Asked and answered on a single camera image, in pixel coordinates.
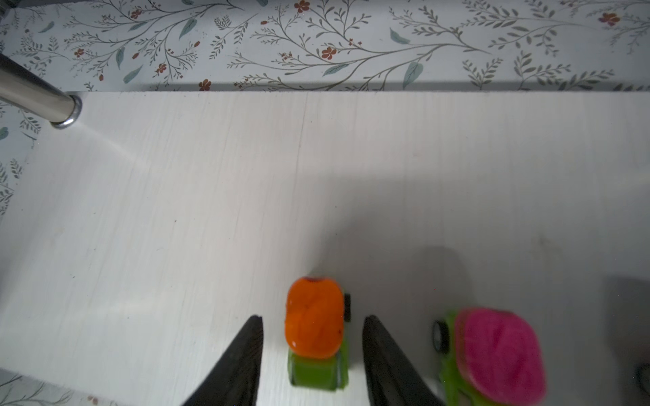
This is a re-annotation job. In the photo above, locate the white two-tier shelf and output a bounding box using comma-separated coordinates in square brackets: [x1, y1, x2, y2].
[1, 91, 649, 405]

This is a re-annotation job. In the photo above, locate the pink cab green ladder truck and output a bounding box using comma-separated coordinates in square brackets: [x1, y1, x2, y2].
[635, 363, 650, 396]

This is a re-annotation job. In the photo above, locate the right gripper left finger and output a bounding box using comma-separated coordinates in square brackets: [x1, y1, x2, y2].
[184, 316, 264, 406]

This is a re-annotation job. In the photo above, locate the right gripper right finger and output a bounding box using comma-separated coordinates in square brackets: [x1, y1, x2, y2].
[362, 315, 445, 405]

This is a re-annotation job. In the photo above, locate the pink mixer green truck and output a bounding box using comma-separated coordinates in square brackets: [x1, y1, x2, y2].
[432, 307, 547, 405]

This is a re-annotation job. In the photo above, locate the floral patterned mat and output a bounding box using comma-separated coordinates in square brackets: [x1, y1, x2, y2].
[0, 0, 650, 406]

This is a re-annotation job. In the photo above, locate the orange mixer green truck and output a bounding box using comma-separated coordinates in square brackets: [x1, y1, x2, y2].
[284, 277, 351, 392]

